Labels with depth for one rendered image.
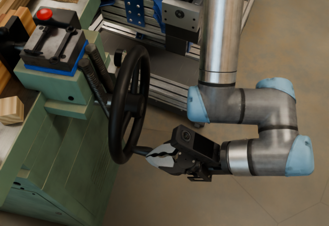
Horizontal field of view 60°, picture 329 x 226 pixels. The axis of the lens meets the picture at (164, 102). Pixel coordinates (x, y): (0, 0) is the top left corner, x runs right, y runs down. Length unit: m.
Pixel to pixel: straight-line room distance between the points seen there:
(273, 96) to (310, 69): 1.43
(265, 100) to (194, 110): 0.14
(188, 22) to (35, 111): 0.60
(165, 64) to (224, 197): 0.74
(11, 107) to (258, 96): 0.48
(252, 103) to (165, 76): 0.96
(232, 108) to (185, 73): 0.97
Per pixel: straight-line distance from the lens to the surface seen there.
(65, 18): 0.63
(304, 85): 1.92
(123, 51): 0.97
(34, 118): 0.66
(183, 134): 0.58
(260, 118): 0.59
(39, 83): 0.63
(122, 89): 0.56
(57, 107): 0.66
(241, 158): 0.59
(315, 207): 1.60
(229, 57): 0.55
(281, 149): 0.57
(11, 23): 0.68
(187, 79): 1.49
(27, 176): 0.70
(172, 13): 1.02
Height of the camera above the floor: 1.40
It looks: 58 degrees down
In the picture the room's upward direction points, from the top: straight up
